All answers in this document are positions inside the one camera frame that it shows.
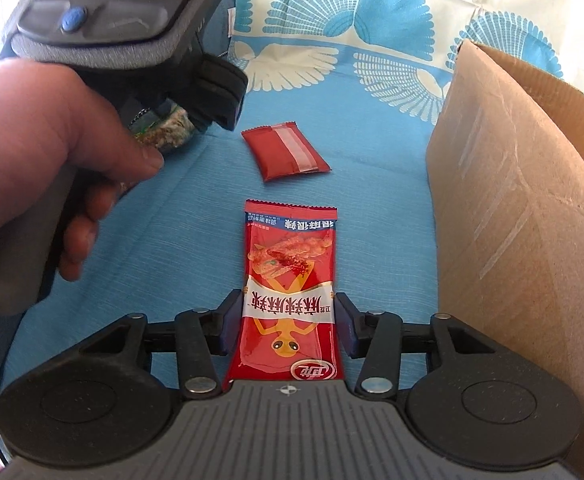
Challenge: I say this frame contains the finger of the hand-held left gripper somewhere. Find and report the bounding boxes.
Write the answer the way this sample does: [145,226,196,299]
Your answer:
[192,52,249,132]

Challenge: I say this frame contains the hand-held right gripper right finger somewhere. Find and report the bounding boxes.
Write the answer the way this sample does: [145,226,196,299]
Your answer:
[333,291,500,396]

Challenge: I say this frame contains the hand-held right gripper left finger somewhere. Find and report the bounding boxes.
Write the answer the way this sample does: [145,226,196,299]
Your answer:
[78,288,244,400]

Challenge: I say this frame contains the round grain cake packet green ring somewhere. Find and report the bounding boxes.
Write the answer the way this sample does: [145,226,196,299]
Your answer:
[129,101,197,153]

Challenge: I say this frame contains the red snack packet orange figure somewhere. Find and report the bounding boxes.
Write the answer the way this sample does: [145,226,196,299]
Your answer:
[222,199,347,383]

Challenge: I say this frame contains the brown cardboard box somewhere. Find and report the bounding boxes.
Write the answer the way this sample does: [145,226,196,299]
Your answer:
[424,39,584,466]

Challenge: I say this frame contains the person's left hand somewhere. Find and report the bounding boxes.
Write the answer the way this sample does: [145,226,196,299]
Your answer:
[0,57,165,283]

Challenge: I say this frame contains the plain red snack packet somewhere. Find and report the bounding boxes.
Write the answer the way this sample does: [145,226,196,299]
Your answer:
[241,120,332,182]

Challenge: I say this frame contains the blue white fan-print blanket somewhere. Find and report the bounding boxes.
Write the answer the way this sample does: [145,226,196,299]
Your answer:
[0,0,584,391]

